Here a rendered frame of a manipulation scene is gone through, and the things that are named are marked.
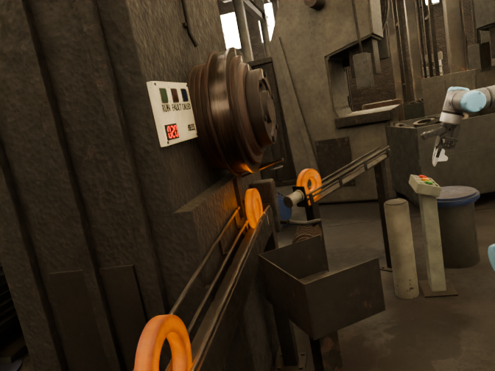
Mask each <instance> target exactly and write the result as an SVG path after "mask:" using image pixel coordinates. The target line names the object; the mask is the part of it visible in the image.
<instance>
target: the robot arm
mask: <svg viewBox="0 0 495 371"><path fill-rule="evenodd" d="M494 106H495V85H493V86H489V87H485V88H479V89H475V90H471V91H470V90H469V89H468V88H461V87H450V88H449V89H448V91H447V93H446V99H445V102H444V105H443V110H442V113H441V116H440V121H442V122H441V123H440V125H443V126H442V127H439V128H436V129H434V130H430V131H428V132H423V133H421V134H420V137H421V139H423V140H426V139H428V138H431V137H433V136H436V135H438V136H437V138H436V140H435V146H434V150H433V156H432V164H433V166H435V165H436V163H437V162H438V161H447V160H448V157H447V156H445V155H444V153H445V150H444V149H443V148H446V149H454V150H456V147H457V143H456V146H455V147H454V143H455V142H458V139H457V138H458V135H459V133H460V128H461V127H460V126H457V124H460V121H461V118H462V115H463V111H466V112H469V113H474V112H477V111H479V110H482V109H483V108H487V107H494ZM444 126H445V127H444ZM488 258H489V261H490V263H491V266H492V267H493V269H494V271H495V244H492V245H491V246H489V248H488Z"/></svg>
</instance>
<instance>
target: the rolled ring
mask: <svg viewBox="0 0 495 371"><path fill-rule="evenodd" d="M165 338H167V340H168V342H169V345H170V348H171V352H172V371H189V370H190V369H191V366H192V349H191V344H190V340H189V335H188V332H187V329H186V326H185V325H184V323H183V321H182V320H181V319H180V318H179V317H178V316H176V315H174V314H167V315H158V316H156V317H153V318H152V319H151V320H150V321H149V322H148V323H147V324H146V325H145V327H144V329H143V331H142V333H141V336H140V339H139V341H138V347H137V350H136V358H135V366H134V371H159V360H160V354H161V348H162V345H163V343H164V340H165Z"/></svg>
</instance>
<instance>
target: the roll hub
mask: <svg viewBox="0 0 495 371"><path fill-rule="evenodd" d="M262 72H263V70H262ZM262 72H261V68H259V69H256V70H252V71H248V72H247V74H246V78H245V93H246V100H247V109H248V113H249V117H250V123H251V126H252V128H253V133H254V135H255V137H256V140H257V141H258V143H259V144H260V145H261V146H266V145H271V144H274V143H275V142H273V140H272V136H275V141H276V136H277V130H276V129H275V124H276V118H275V108H274V103H273V99H272V98H271V90H270V85H269V82H268V80H267V78H266V77H264V79H263V76H264V75H263V76H262ZM259 80H261V81H262V85H263V86H262V87H260V86H259ZM264 115H267V121H264Z"/></svg>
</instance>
